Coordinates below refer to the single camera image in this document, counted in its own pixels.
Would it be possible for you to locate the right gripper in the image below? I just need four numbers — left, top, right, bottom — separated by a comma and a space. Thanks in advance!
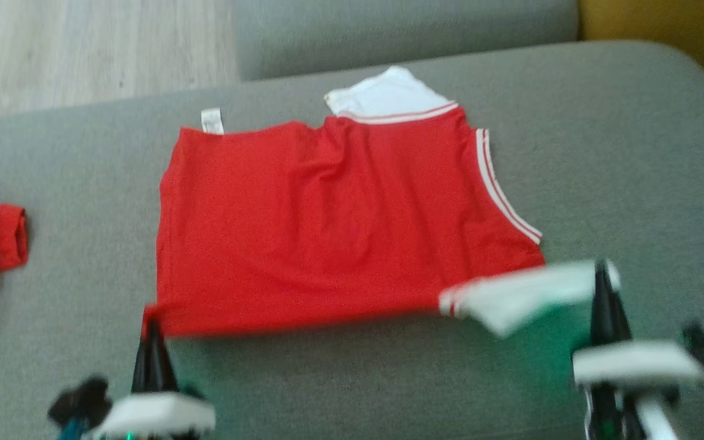
574, 260, 704, 440

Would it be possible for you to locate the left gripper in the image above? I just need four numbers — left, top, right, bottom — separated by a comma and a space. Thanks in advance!
48, 318, 217, 440

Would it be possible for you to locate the red shirt with white sleeves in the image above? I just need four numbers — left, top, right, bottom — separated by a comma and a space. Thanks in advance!
142, 66, 622, 340

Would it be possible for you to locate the large grey sofa seat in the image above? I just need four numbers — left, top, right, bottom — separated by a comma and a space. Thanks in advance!
0, 40, 704, 440

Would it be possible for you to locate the wide yellow sofa back cushion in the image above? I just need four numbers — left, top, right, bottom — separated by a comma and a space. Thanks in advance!
578, 0, 704, 86

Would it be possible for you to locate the small grey sofa seat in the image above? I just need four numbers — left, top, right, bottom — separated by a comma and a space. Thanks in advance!
233, 0, 580, 82

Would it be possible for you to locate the left arm cable blue plug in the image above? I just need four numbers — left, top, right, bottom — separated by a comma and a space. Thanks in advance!
59, 411, 87, 440

